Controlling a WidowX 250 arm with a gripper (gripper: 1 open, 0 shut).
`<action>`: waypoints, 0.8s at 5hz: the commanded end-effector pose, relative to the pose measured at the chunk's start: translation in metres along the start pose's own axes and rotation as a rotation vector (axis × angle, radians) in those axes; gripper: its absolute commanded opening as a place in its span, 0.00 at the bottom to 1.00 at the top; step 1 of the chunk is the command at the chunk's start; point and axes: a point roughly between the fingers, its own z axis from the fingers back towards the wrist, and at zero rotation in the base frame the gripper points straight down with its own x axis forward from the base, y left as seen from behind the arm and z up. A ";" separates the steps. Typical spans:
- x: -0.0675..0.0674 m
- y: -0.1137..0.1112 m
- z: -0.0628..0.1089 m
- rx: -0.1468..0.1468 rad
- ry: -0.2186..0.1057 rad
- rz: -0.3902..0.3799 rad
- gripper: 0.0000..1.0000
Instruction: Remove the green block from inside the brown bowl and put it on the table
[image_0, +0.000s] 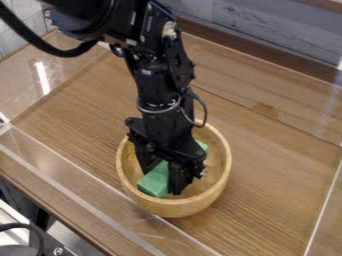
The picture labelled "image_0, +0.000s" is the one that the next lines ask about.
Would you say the brown wooden bowl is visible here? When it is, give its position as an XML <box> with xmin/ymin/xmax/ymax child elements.
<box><xmin>116</xmin><ymin>124</ymin><xmax>232</xmax><ymax>218</ymax></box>

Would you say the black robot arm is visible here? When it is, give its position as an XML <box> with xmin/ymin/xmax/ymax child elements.
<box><xmin>40</xmin><ymin>0</ymin><xmax>207</xmax><ymax>195</ymax></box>

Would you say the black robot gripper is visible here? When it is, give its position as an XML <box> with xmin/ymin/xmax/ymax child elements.
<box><xmin>125</xmin><ymin>103</ymin><xmax>205</xmax><ymax>195</ymax></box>

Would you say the green rectangular block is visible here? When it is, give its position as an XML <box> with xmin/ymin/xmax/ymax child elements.
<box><xmin>136</xmin><ymin>140</ymin><xmax>208</xmax><ymax>198</ymax></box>

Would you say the clear acrylic tray wall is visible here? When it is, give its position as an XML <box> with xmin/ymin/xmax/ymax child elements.
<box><xmin>0</xmin><ymin>123</ymin><xmax>212</xmax><ymax>256</ymax></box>

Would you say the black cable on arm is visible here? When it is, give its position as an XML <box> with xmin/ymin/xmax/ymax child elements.
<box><xmin>0</xmin><ymin>0</ymin><xmax>101</xmax><ymax>58</ymax></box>

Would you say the black cable lower left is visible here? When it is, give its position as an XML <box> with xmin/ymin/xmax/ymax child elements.
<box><xmin>0</xmin><ymin>224</ymin><xmax>48</xmax><ymax>256</ymax></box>

